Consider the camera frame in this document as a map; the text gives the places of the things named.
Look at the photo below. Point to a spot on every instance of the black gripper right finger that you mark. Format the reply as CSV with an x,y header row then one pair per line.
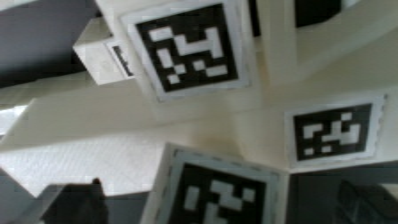
x,y
366,204

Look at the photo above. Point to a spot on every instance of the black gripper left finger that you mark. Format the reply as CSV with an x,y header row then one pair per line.
x,y
69,205

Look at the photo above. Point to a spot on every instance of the white chair leg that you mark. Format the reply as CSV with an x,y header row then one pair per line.
x,y
213,190

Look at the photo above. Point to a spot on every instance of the white chair back piece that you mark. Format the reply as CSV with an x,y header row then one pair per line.
x,y
92,129

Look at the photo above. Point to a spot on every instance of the white chair seat plate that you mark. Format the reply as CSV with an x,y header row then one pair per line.
x,y
99,53

